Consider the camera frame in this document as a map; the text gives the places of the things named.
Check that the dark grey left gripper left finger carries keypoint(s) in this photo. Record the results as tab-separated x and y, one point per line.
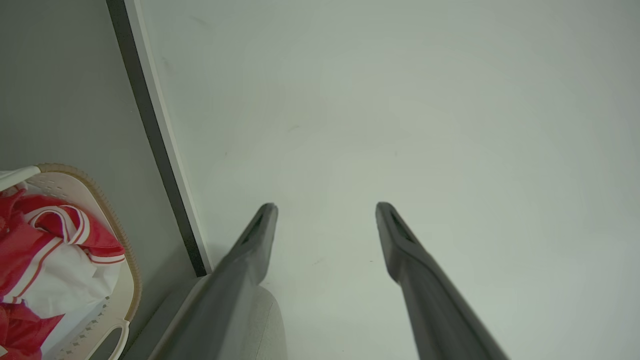
235	285

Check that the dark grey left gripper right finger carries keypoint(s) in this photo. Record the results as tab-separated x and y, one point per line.
430	300

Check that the red and white jersey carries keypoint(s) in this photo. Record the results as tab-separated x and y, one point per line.
20	250

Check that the white plastic laundry basket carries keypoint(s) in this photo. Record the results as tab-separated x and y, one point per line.
75	187

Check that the white and black baseboard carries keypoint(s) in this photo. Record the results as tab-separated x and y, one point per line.
155	115

